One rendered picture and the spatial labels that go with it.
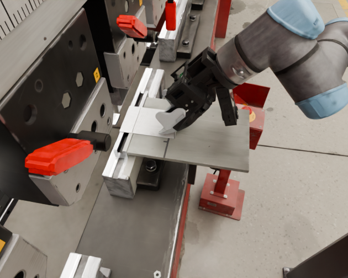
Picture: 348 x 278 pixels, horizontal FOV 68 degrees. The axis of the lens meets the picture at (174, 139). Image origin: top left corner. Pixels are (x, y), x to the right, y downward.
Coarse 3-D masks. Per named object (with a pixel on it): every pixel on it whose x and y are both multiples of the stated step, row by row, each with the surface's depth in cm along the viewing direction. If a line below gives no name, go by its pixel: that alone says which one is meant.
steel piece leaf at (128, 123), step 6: (132, 108) 65; (138, 108) 65; (126, 114) 63; (132, 114) 63; (138, 114) 64; (126, 120) 62; (132, 120) 62; (126, 126) 61; (132, 126) 61; (126, 132) 60
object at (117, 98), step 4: (116, 88) 48; (120, 88) 49; (116, 92) 49; (120, 92) 49; (124, 92) 52; (112, 96) 50; (116, 96) 49; (120, 96) 50; (124, 96) 52; (112, 100) 51; (116, 100) 50; (120, 100) 50; (116, 104) 51; (120, 104) 51; (120, 108) 53
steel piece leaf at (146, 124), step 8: (144, 112) 64; (152, 112) 64; (136, 120) 62; (144, 120) 62; (152, 120) 62; (136, 128) 61; (144, 128) 61; (152, 128) 61; (160, 128) 61; (160, 136) 59; (168, 136) 59
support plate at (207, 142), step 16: (208, 112) 64; (240, 112) 64; (192, 128) 61; (208, 128) 61; (224, 128) 61; (240, 128) 61; (144, 144) 58; (160, 144) 58; (176, 144) 58; (192, 144) 58; (208, 144) 58; (224, 144) 58; (240, 144) 58; (176, 160) 56; (192, 160) 55; (208, 160) 55; (224, 160) 55; (240, 160) 55
